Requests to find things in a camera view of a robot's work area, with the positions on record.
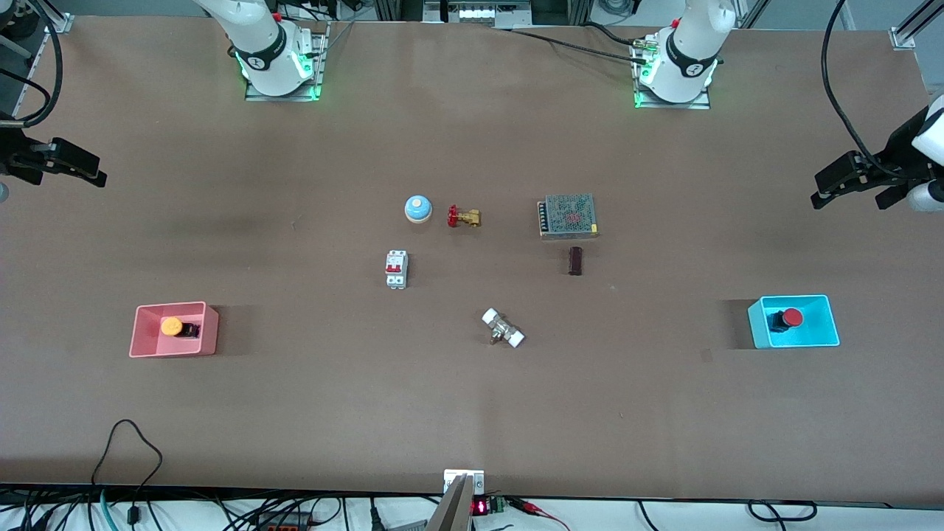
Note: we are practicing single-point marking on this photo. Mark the dark brown rectangular block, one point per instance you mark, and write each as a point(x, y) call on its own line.
point(575, 260)

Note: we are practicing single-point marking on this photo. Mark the metal fitting white caps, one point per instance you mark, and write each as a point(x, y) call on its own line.
point(503, 328)

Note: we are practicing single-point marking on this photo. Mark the aluminium frame profile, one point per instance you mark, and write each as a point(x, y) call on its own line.
point(911, 29)
point(59, 22)

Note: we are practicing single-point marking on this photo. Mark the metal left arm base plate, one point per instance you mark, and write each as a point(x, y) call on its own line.
point(700, 102)

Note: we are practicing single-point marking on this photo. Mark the yellow push button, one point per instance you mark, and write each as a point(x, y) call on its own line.
point(171, 326)

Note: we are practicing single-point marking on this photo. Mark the red push button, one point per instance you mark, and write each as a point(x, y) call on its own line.
point(791, 317)

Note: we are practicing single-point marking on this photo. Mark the pink plastic box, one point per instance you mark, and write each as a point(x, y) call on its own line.
point(147, 346)

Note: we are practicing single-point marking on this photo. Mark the red digit display module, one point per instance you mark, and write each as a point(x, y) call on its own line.
point(488, 506)

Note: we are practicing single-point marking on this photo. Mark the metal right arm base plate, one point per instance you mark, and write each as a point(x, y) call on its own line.
point(318, 70)

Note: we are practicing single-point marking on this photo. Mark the red clip lead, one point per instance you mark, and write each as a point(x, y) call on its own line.
point(538, 510)

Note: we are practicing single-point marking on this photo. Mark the white circuit breaker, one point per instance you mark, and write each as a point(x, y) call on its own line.
point(396, 269)

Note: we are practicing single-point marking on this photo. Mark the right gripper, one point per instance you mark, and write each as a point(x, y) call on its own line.
point(16, 160)

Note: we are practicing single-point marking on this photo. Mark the blue round bell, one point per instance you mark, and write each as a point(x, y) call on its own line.
point(417, 209)

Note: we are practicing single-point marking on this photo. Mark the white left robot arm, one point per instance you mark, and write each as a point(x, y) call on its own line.
point(689, 51)

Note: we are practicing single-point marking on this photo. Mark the metal mesh power supply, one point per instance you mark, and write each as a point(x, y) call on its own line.
point(568, 215)

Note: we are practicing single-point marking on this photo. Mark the silver camera mount bracket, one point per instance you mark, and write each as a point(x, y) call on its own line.
point(476, 481)

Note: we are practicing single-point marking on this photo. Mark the cyan plastic box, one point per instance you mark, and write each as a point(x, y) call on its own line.
point(818, 328)

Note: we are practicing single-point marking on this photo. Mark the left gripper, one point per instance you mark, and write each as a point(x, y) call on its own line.
point(894, 153)

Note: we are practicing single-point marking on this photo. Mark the grey camera pole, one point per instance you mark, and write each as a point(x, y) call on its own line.
point(453, 509)

